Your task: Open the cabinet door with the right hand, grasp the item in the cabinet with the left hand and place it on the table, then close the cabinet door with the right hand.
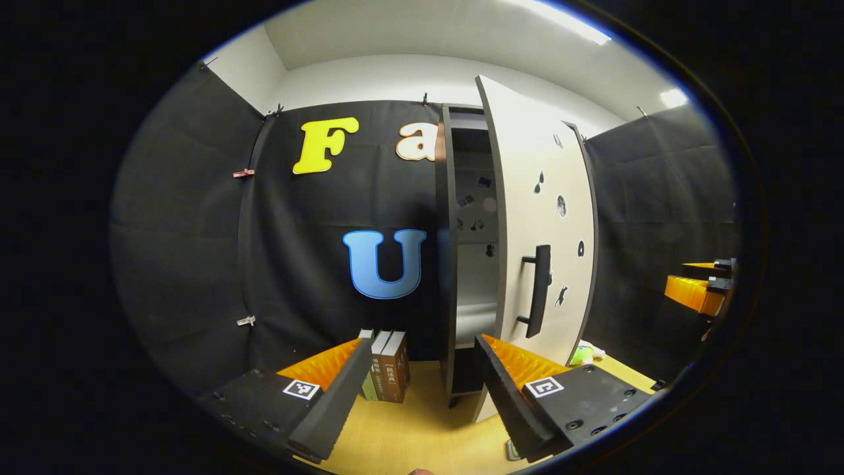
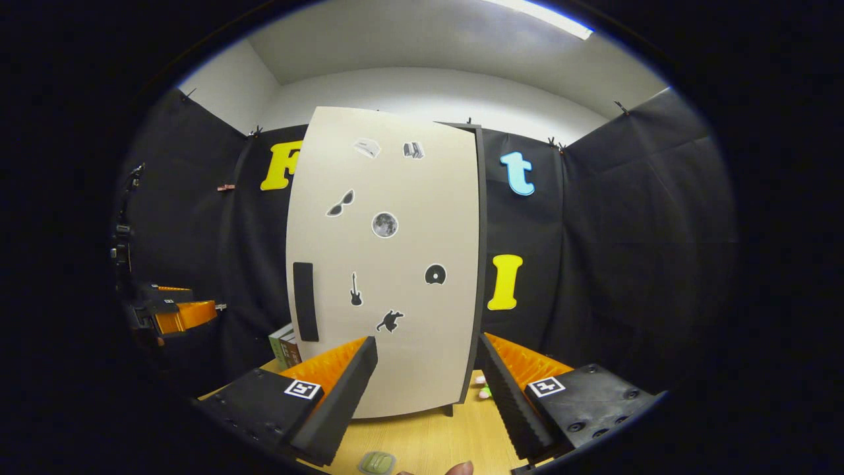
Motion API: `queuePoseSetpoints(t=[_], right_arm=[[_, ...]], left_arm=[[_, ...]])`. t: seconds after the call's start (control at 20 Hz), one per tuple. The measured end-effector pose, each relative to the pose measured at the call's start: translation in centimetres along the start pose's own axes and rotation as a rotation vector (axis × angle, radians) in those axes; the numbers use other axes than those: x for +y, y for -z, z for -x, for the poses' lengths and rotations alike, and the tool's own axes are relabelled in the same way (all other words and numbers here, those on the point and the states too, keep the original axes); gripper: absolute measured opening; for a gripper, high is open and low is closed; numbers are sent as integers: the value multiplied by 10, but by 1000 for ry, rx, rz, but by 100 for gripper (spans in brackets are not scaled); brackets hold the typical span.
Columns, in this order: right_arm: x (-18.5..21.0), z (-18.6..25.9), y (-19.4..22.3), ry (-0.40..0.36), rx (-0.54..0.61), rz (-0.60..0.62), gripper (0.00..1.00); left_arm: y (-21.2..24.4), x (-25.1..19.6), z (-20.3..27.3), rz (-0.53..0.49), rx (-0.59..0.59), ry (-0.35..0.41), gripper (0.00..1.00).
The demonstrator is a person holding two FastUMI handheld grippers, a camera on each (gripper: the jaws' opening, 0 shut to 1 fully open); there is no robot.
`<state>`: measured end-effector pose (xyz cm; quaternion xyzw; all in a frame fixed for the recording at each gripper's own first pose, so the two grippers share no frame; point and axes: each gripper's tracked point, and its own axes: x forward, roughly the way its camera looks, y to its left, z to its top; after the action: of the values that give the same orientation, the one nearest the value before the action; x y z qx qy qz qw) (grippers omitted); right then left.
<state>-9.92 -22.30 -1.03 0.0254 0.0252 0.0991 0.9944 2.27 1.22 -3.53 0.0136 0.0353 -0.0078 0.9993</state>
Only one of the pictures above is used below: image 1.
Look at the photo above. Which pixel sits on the beige cabinet door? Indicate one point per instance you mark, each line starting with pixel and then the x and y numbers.
pixel 527 165

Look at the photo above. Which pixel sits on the silver cloth clip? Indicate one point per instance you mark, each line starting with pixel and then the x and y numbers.
pixel 245 321

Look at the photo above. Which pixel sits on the small ceiling light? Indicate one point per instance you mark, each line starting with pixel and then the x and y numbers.
pixel 674 98

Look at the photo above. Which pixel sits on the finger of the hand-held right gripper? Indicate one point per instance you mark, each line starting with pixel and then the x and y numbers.
pixel 717 285
pixel 722 265

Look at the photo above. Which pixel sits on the olive brown book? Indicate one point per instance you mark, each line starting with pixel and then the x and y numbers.
pixel 378 386

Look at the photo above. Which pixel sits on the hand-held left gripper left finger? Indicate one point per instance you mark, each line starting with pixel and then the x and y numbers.
pixel 339 409

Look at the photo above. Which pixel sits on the long ceiling light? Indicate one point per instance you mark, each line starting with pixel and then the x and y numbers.
pixel 567 20

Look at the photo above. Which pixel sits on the black backdrop cloth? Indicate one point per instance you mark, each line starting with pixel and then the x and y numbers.
pixel 198 264

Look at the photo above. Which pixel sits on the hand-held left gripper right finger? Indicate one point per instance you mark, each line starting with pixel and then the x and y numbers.
pixel 511 409

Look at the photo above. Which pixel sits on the copper cloth clip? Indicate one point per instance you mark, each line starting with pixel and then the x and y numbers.
pixel 243 173

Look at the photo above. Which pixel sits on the green book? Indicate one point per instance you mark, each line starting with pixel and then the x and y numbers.
pixel 369 394

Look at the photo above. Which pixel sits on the green and white plush toy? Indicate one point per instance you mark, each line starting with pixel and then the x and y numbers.
pixel 581 356

